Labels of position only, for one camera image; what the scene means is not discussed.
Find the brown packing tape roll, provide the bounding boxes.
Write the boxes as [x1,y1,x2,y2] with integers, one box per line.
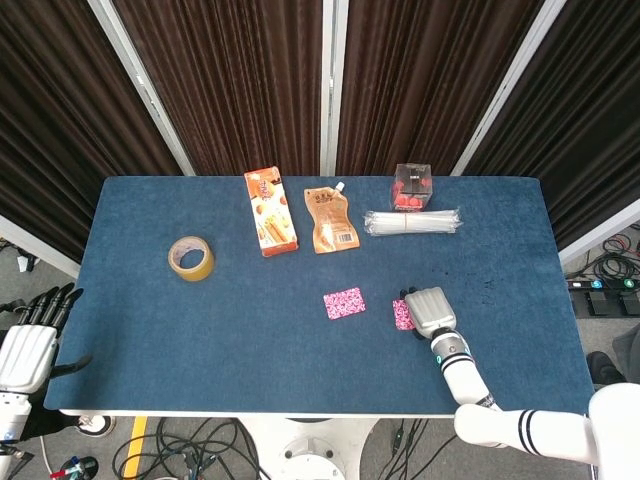
[167,235,217,283]

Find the bundle of clear straws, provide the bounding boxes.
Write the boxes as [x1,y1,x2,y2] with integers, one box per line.
[363,207,465,237]

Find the tangle of black floor cables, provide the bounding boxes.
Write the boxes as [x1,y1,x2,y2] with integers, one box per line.
[112,417,264,480]

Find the yellow floor tape strip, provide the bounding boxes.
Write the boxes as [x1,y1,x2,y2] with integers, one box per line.
[122,415,150,476]

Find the coiled black cables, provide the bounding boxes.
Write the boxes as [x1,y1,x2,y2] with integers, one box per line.
[569,233,640,282]

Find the pink patterned block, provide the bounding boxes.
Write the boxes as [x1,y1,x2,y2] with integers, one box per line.
[392,298,417,331]
[322,286,368,321]

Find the white partition frame post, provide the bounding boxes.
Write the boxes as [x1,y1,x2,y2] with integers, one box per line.
[319,0,350,176]
[87,0,196,176]
[449,0,569,176]

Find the black cable with inline box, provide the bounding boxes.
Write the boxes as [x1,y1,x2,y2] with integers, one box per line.
[377,418,459,480]

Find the bunch of coloured markers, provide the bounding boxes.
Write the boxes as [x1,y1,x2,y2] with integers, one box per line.
[49,455,100,480]

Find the white table pedestal base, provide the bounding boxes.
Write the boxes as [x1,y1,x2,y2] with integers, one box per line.
[239,414,381,480]

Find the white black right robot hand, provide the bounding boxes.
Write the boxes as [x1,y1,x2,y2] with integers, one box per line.
[398,286,459,340]

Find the clear box with red items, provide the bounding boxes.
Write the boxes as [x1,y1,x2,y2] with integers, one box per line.
[390,162,434,213]

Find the blue felt table cover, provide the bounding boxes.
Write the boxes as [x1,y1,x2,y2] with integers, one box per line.
[43,174,600,415]

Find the dark brown pleated curtain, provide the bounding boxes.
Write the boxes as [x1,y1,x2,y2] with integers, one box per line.
[335,0,544,176]
[112,0,324,176]
[464,0,640,251]
[0,0,184,264]

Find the black power strip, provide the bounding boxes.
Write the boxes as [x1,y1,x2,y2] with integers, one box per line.
[566,278,640,292]

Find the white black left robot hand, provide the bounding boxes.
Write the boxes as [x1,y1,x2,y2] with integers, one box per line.
[0,283,94,396]

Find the white partition frame rail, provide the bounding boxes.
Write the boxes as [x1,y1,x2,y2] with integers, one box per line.
[0,214,81,279]
[557,197,640,264]

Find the black shoe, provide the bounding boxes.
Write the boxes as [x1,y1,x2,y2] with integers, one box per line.
[585,350,627,386]

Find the orange spout drink pouch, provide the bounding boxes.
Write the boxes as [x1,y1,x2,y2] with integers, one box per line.
[303,180,361,255]

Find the orange biscuit box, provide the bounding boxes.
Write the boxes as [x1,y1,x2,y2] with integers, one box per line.
[243,166,300,258]

